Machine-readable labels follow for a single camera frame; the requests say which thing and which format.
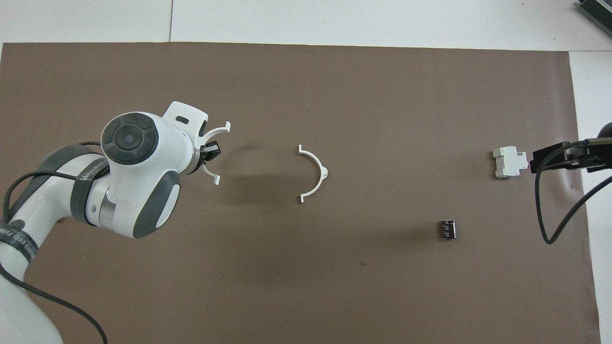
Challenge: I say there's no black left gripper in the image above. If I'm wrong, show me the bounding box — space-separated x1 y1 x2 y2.
195 120 222 175

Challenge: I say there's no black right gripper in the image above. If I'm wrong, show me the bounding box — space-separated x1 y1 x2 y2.
529 122 612 174

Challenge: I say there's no white half-ring pipe clamp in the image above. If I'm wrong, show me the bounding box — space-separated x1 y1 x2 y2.
298 144 329 204
199 121 231 186

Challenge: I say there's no white circuit breaker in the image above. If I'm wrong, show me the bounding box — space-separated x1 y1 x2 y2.
492 146 529 179

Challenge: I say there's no grey ribbed device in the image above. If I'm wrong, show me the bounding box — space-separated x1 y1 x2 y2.
576 0 612 35

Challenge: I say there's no brown table mat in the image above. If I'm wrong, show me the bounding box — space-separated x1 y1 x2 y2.
0 42 601 344

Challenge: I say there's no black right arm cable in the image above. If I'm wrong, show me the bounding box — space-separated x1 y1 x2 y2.
534 141 612 245

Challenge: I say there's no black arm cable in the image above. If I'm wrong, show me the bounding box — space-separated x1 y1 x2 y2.
0 140 109 344
534 141 612 245

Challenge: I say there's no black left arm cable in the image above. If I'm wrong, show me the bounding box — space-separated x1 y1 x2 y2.
0 140 109 344

